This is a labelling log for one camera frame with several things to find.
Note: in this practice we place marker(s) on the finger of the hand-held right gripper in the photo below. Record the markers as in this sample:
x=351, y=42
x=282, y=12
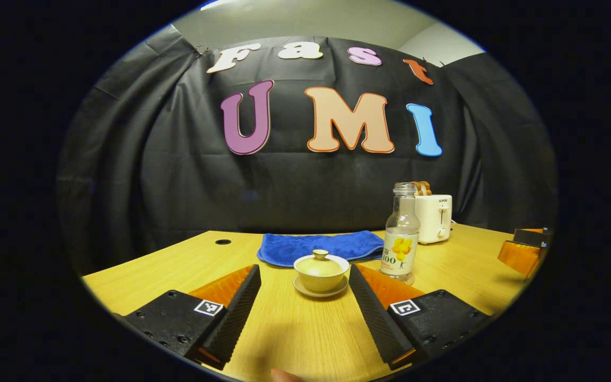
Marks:
x=533, y=237
x=520, y=257

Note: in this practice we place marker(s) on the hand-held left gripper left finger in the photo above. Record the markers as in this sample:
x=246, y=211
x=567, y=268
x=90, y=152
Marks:
x=236, y=313

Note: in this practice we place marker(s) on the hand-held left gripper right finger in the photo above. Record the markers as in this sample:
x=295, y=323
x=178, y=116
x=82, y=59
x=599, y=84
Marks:
x=372, y=313

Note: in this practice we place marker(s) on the yellow teacup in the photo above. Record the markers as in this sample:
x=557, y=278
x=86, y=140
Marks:
x=321, y=284

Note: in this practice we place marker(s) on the clear glass water bottle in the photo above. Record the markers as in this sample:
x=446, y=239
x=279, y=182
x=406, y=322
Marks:
x=400, y=239

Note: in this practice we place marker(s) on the yellow teacup saucer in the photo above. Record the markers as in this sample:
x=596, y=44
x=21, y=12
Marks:
x=320, y=294

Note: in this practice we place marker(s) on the blue towel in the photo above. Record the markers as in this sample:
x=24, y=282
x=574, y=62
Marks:
x=289, y=249

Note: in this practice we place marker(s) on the white toaster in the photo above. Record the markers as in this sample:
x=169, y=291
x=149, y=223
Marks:
x=435, y=220

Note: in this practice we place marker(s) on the bread slice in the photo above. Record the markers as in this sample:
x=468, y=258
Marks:
x=418, y=188
x=426, y=188

